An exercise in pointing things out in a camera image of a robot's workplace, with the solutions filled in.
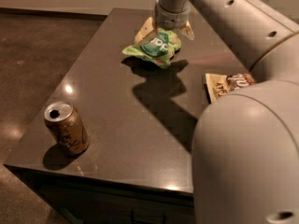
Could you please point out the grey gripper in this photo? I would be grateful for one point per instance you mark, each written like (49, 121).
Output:
(170, 19)

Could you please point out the green rice chip bag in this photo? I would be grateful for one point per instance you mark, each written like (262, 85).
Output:
(160, 50)

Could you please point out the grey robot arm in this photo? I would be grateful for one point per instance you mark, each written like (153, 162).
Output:
(245, 149)

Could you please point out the brown white chip bag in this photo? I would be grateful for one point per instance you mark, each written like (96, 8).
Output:
(219, 85)

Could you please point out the brown soda can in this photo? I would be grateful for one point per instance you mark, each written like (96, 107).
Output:
(66, 126)

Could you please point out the dark cabinet under counter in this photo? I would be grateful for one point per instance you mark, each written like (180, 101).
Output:
(83, 200)

